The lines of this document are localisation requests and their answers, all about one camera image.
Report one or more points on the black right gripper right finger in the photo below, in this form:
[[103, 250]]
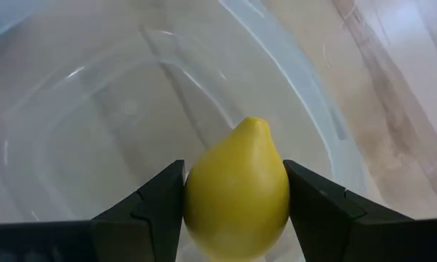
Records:
[[323, 218]]

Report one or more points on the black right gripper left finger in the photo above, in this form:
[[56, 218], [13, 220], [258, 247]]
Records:
[[145, 218]]

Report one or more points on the yellow lemon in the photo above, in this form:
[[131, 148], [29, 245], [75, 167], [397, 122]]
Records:
[[236, 196]]

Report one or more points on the clear plastic tupperware container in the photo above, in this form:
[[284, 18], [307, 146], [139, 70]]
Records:
[[94, 109]]

